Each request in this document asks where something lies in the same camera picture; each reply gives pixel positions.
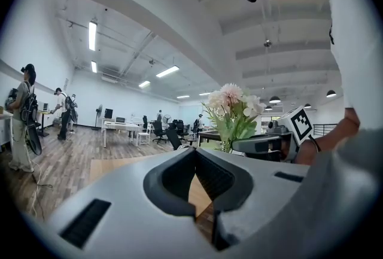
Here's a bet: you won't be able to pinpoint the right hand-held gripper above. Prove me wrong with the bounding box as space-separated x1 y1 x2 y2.
232 105 315 163

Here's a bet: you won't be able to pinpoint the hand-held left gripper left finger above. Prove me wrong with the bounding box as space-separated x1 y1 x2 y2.
44 146 217 259

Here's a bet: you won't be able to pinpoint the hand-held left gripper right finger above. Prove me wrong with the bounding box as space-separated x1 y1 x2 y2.
194 146 312 252

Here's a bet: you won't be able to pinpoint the pink and white flowers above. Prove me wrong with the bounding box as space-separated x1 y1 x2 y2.
201 82 268 154

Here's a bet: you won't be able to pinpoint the person's right forearm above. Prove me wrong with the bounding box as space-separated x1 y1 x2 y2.
296 107 361 166

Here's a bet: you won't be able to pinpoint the dark table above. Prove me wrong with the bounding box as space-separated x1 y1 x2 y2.
197 129 224 148

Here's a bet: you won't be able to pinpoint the wooden table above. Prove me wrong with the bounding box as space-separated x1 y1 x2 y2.
89 156 217 220

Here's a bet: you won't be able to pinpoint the black metal railing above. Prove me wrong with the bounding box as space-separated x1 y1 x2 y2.
312 123 340 135

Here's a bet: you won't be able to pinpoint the white chair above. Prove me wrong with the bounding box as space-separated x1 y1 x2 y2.
137 123 153 146

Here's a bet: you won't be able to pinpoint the group of black office chairs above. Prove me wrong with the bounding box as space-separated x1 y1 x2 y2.
141 114 194 152

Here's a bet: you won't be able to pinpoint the white table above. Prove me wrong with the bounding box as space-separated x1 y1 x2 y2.
101 120 142 149

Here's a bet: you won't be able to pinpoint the small yellow desk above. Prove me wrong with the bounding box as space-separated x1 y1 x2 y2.
35 109 53 138

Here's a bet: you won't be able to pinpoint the white t-shirt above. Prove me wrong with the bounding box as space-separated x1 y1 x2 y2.
242 0 383 259

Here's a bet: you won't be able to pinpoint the white desk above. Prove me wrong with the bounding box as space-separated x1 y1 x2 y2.
0 110 14 153

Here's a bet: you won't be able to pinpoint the group of ceiling strip lights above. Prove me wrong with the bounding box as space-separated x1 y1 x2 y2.
88 20 212 100

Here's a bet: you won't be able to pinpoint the black wrist cord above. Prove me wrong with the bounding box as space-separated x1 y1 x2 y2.
309 134 322 153

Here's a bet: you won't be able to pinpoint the white floor cable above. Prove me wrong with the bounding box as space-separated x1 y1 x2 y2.
29 158 54 220

